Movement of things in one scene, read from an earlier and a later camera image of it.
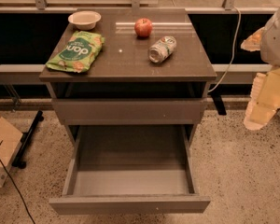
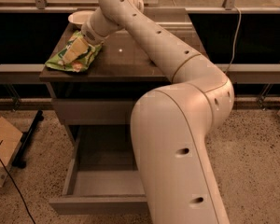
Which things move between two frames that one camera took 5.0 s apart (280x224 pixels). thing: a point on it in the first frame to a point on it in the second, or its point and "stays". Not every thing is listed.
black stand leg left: (24, 141) stays
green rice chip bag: (77, 53) stays
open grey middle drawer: (131, 169) stays
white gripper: (276, 46) to (91, 35)
